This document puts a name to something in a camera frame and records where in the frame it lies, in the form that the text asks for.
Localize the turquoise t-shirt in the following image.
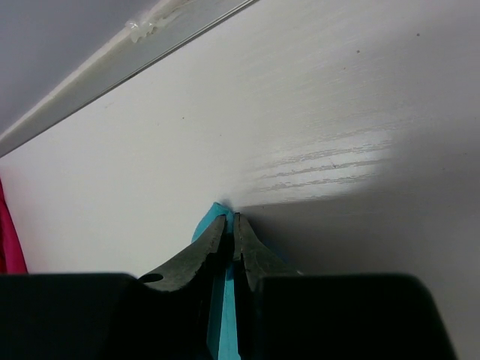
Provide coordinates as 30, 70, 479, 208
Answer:
191, 202, 241, 359

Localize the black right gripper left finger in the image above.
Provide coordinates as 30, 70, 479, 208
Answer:
139, 215, 227, 359

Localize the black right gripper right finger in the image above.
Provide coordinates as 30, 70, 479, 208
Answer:
232, 212, 300, 359

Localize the folded magenta t-shirt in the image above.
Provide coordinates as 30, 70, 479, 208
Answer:
0, 186, 28, 275

